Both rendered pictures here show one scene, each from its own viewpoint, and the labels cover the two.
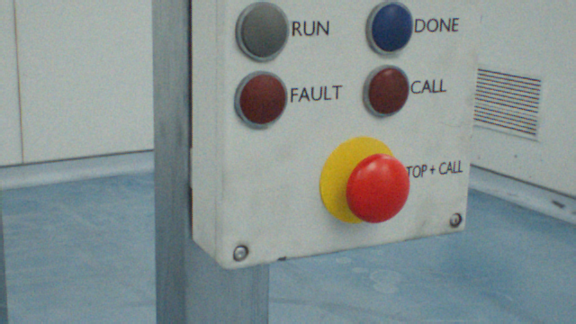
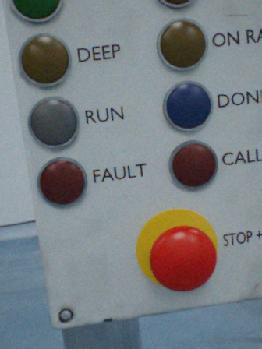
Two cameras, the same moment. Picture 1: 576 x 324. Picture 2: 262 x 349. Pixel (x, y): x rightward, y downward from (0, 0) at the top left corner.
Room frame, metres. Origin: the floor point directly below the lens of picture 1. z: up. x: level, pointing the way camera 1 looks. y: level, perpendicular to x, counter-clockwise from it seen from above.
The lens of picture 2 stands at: (0.17, -0.15, 1.11)
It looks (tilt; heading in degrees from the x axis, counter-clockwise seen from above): 12 degrees down; 23
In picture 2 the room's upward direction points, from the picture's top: 7 degrees counter-clockwise
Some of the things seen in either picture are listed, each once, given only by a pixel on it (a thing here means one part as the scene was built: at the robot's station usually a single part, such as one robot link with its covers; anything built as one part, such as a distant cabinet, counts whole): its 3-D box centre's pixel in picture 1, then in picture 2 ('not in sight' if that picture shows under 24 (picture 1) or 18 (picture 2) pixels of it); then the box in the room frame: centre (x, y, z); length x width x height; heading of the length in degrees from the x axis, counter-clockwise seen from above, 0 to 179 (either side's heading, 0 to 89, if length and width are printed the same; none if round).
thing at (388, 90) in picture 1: (388, 91); (194, 165); (0.48, -0.06, 1.05); 0.03 x 0.01 x 0.03; 118
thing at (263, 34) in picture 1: (264, 31); (54, 122); (0.44, 0.01, 1.08); 0.03 x 0.01 x 0.03; 118
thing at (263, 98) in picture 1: (263, 99); (62, 182); (0.44, 0.01, 1.05); 0.03 x 0.01 x 0.03; 118
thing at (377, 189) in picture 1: (364, 182); (178, 252); (0.47, -0.05, 0.99); 0.04 x 0.04 x 0.04; 28
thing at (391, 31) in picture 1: (391, 28); (189, 106); (0.48, -0.06, 1.08); 0.03 x 0.01 x 0.03; 118
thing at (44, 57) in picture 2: not in sight; (44, 59); (0.44, 0.01, 1.12); 0.03 x 0.01 x 0.03; 118
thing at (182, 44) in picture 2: not in sight; (182, 44); (0.48, -0.06, 1.12); 0.03 x 0.01 x 0.03; 118
